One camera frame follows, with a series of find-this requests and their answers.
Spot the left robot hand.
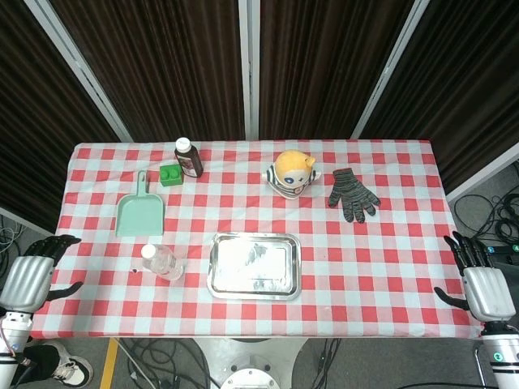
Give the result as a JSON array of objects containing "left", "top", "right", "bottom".
[{"left": 0, "top": 233, "right": 84, "bottom": 314}]

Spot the red white checkered tablecloth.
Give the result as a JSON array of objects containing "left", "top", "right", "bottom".
[{"left": 30, "top": 139, "right": 483, "bottom": 340}]

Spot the dark brown curtain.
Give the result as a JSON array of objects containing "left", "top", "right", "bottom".
[{"left": 0, "top": 0, "right": 519, "bottom": 222}]

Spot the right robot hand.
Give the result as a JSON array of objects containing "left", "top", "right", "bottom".
[{"left": 433, "top": 230, "right": 517, "bottom": 323}]

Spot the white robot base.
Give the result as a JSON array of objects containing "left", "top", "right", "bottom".
[{"left": 190, "top": 337, "right": 313, "bottom": 389}]

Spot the transparent plastic water bottle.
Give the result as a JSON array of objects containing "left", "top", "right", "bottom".
[{"left": 140, "top": 244, "right": 186, "bottom": 282}]

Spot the dark juice bottle white cap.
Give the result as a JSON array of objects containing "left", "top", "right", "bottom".
[{"left": 174, "top": 137, "right": 204, "bottom": 179}]

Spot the rectangular metal tray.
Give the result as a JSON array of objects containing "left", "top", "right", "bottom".
[{"left": 206, "top": 232, "right": 303, "bottom": 301}]

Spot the yellow plush toy striped shirt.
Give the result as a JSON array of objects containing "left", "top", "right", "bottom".
[{"left": 265, "top": 149, "right": 323, "bottom": 200}]

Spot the grey striped knit glove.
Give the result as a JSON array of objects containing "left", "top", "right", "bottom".
[{"left": 327, "top": 168, "right": 382, "bottom": 224}]

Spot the black white sneaker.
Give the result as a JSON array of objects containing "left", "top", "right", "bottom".
[{"left": 40, "top": 342, "right": 94, "bottom": 388}]

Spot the green toy building block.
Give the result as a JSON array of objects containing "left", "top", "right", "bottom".
[{"left": 159, "top": 163, "right": 184, "bottom": 187}]

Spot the mint green dustpan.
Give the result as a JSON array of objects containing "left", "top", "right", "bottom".
[{"left": 114, "top": 170, "right": 165, "bottom": 238}]

